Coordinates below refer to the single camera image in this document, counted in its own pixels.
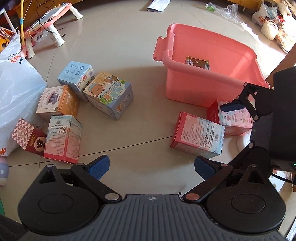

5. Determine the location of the bear palm tree box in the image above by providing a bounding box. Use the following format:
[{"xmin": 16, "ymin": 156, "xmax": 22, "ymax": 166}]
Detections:
[{"xmin": 185, "ymin": 56, "xmax": 210, "ymax": 70}]

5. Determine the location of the red pink toy box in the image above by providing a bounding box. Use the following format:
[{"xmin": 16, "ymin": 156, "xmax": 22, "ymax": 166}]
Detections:
[{"xmin": 207, "ymin": 99, "xmax": 253, "ymax": 136}]

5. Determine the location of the pink blue label box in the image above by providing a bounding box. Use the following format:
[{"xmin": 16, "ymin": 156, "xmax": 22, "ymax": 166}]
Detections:
[{"xmin": 170, "ymin": 112, "xmax": 225, "ymax": 159}]

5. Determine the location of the pink white label box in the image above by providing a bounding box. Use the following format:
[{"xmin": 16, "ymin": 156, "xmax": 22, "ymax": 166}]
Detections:
[{"xmin": 44, "ymin": 115, "xmax": 82, "ymax": 164}]

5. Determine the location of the pink plastic storage bin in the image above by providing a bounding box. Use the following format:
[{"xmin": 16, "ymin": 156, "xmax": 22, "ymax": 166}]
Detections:
[{"xmin": 152, "ymin": 23, "xmax": 270, "ymax": 108}]

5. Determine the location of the red checkered box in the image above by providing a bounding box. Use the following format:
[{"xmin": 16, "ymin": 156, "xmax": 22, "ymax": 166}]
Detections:
[{"xmin": 11, "ymin": 118, "xmax": 47, "ymax": 156}]

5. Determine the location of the white woven basket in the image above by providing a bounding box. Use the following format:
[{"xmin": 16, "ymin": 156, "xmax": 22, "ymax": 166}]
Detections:
[{"xmin": 261, "ymin": 20, "xmax": 279, "ymax": 41}]

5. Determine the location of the orange white toy box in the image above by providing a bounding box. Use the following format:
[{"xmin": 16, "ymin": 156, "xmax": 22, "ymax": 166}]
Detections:
[{"xmin": 36, "ymin": 85, "xmax": 80, "ymax": 120}]

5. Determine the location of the blue purple bear box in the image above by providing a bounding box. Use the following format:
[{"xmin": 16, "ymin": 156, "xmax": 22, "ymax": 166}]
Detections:
[{"xmin": 83, "ymin": 71, "xmax": 133, "ymax": 120}]

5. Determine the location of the clear plastic bag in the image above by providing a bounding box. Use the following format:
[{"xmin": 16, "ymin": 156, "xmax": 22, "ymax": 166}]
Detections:
[{"xmin": 205, "ymin": 3, "xmax": 248, "ymax": 30}]

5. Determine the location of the light blue icon box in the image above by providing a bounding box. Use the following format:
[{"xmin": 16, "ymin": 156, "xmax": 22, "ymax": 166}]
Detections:
[{"xmin": 57, "ymin": 61, "xmax": 94, "ymax": 102}]

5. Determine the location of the large white plastic bag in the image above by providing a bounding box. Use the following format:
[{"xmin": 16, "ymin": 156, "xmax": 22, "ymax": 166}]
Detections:
[{"xmin": 0, "ymin": 34, "xmax": 47, "ymax": 156}]

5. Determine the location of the white envelope on floor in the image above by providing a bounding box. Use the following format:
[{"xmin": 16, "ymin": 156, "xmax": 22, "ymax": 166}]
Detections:
[{"xmin": 147, "ymin": 0, "xmax": 171, "ymax": 12}]

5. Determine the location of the pink white kids easel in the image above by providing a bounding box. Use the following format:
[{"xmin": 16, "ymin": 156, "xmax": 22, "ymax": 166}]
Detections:
[{"xmin": 20, "ymin": 3, "xmax": 83, "ymax": 59}]

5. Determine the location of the white bin lid pink handle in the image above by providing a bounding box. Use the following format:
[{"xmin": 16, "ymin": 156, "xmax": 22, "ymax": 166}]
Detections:
[{"xmin": 237, "ymin": 130, "xmax": 251, "ymax": 152}]

